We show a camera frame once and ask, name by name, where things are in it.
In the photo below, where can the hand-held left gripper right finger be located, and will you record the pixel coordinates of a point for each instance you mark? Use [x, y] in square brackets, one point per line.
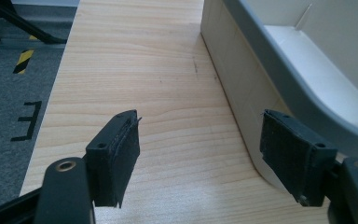
[295, 158]

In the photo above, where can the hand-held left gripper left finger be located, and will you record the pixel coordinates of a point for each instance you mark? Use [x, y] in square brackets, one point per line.
[113, 161]

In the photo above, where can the black floor tape marking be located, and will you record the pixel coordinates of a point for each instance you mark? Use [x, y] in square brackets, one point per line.
[28, 121]

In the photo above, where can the white plastic storage box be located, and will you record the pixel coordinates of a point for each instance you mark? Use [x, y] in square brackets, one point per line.
[279, 56]

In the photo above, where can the yellow black striped floor tape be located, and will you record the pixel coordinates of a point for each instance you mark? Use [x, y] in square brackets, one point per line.
[24, 61]

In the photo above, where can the black stand legs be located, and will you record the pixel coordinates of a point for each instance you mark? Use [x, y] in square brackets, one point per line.
[3, 21]

